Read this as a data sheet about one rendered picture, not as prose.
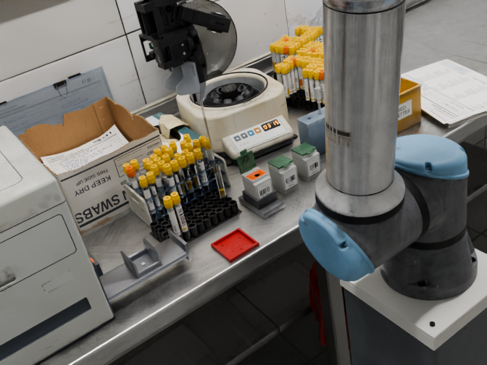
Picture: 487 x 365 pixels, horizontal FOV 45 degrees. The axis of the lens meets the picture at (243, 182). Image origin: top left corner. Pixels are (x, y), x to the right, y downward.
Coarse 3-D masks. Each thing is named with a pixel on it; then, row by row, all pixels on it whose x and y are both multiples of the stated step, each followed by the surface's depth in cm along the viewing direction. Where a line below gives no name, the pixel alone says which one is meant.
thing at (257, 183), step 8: (256, 168) 120; (248, 176) 118; (256, 176) 119; (264, 176) 118; (248, 184) 119; (256, 184) 117; (264, 184) 117; (248, 192) 120; (256, 192) 117; (264, 192) 118
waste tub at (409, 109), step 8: (408, 80) 137; (400, 88) 140; (408, 88) 138; (416, 88) 134; (400, 96) 132; (408, 96) 133; (416, 96) 135; (400, 104) 133; (408, 104) 134; (416, 104) 136; (400, 112) 134; (408, 112) 135; (416, 112) 137; (400, 120) 135; (408, 120) 137; (416, 120) 138; (400, 128) 136; (408, 128) 138
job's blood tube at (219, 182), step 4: (216, 164) 119; (216, 168) 119; (216, 172) 119; (220, 172) 120; (216, 176) 120; (220, 176) 120; (220, 180) 120; (220, 184) 121; (220, 188) 121; (224, 188) 122; (220, 192) 122; (224, 192) 122; (220, 196) 123; (224, 196) 122
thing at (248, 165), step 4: (240, 152) 118; (244, 152) 118; (248, 152) 119; (252, 152) 119; (240, 156) 118; (244, 156) 119; (248, 156) 119; (252, 156) 120; (240, 160) 118; (244, 160) 119; (248, 160) 119; (252, 160) 120; (240, 164) 119; (244, 164) 119; (248, 164) 120; (252, 164) 120; (240, 168) 119; (244, 168) 119; (248, 168) 120; (252, 168) 120; (244, 172) 120
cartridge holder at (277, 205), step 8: (272, 192) 119; (240, 200) 124; (248, 200) 121; (256, 200) 118; (264, 200) 118; (272, 200) 120; (280, 200) 120; (256, 208) 119; (264, 208) 119; (272, 208) 118; (280, 208) 120; (264, 216) 118
